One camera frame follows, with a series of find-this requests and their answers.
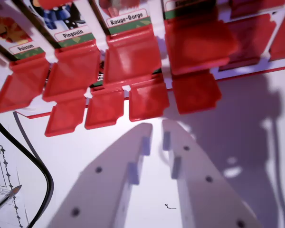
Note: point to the ballpoint pen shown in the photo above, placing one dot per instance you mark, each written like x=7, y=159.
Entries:
x=7, y=198

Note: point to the red board flap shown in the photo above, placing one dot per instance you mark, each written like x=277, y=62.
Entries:
x=133, y=57

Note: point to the printed paper sheet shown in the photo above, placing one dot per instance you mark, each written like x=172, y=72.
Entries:
x=0, y=171

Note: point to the red and white game board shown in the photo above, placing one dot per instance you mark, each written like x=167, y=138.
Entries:
x=199, y=47

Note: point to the Rouge-Gorge picture card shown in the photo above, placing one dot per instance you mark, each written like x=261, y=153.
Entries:
x=127, y=17

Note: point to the small black thread scrap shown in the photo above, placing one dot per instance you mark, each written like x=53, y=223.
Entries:
x=167, y=207

